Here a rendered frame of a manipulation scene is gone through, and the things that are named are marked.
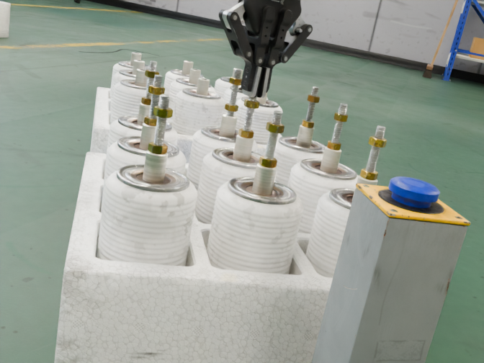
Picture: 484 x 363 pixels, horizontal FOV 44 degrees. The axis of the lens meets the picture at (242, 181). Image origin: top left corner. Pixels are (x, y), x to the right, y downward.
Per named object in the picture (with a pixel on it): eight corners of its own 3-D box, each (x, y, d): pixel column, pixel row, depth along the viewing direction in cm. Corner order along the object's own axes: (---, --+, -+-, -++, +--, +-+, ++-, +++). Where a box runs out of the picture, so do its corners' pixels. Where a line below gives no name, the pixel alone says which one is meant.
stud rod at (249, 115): (243, 150, 75) (254, 91, 72) (238, 148, 75) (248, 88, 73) (248, 149, 75) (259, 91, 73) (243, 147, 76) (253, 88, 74)
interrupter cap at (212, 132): (204, 127, 90) (204, 122, 90) (253, 137, 90) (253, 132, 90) (196, 138, 83) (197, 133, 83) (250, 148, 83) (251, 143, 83)
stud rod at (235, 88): (226, 121, 85) (235, 68, 83) (225, 119, 86) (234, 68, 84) (232, 122, 86) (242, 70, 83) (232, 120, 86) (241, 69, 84)
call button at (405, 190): (419, 200, 51) (426, 178, 51) (442, 218, 47) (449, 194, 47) (377, 195, 50) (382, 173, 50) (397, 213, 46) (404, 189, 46)
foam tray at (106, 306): (302, 274, 106) (324, 178, 100) (395, 432, 70) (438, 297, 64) (75, 256, 97) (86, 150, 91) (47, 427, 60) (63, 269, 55)
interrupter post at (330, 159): (323, 174, 77) (329, 150, 76) (315, 168, 79) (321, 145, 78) (339, 176, 78) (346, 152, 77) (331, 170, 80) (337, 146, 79)
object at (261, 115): (259, 182, 129) (276, 101, 124) (271, 198, 121) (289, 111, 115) (217, 178, 127) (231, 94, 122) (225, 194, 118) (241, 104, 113)
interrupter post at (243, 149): (243, 165, 74) (248, 140, 73) (227, 160, 75) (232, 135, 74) (253, 163, 76) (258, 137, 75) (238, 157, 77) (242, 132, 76)
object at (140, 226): (124, 298, 73) (144, 159, 68) (189, 329, 70) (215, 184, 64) (69, 330, 65) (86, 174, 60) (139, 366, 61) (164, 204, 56)
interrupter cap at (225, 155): (251, 175, 71) (251, 169, 71) (199, 156, 74) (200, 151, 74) (280, 166, 77) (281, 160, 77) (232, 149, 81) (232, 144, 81)
